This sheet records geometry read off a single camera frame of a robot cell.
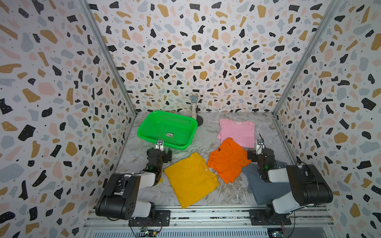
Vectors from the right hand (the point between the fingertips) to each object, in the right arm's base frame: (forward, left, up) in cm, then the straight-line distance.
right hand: (259, 147), depth 94 cm
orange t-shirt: (-5, +19, -6) cm, 21 cm away
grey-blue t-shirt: (-25, +1, -6) cm, 26 cm away
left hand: (-3, +61, +3) cm, 61 cm away
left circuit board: (-46, +63, -6) cm, 78 cm away
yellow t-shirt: (-20, +42, -3) cm, 47 cm away
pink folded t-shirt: (+17, +6, -6) cm, 19 cm away
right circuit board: (-44, 0, -7) cm, 44 cm away
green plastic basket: (+16, +55, -4) cm, 58 cm away
